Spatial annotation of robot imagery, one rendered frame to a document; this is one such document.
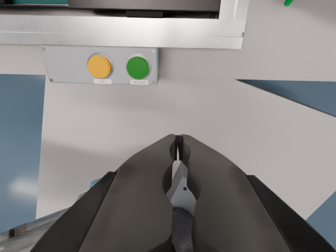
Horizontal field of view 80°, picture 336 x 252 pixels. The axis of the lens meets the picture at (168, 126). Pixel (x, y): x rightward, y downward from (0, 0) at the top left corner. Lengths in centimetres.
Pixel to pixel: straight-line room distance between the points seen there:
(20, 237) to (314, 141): 68
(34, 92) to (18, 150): 57
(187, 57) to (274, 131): 31
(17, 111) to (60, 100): 127
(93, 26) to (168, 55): 17
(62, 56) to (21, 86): 132
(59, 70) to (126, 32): 15
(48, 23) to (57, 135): 32
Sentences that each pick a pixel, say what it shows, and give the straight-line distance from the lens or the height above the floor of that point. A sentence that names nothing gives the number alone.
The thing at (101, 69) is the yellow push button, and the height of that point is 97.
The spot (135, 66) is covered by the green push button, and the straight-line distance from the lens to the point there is 38.
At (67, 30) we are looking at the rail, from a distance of 43.
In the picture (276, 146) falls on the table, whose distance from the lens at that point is 65.
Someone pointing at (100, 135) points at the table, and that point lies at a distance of 59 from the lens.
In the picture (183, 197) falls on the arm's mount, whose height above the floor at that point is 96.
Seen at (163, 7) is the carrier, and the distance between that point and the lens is 37.
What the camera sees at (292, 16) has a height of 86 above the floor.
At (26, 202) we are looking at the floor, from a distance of 247.
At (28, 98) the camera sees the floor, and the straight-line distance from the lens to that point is 175.
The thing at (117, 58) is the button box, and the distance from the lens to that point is 40.
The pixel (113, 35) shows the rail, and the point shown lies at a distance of 39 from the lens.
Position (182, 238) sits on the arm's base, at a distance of 53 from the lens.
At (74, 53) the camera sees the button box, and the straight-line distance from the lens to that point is 42.
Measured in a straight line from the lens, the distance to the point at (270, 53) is 53.
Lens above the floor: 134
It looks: 62 degrees down
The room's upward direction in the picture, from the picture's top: 178 degrees counter-clockwise
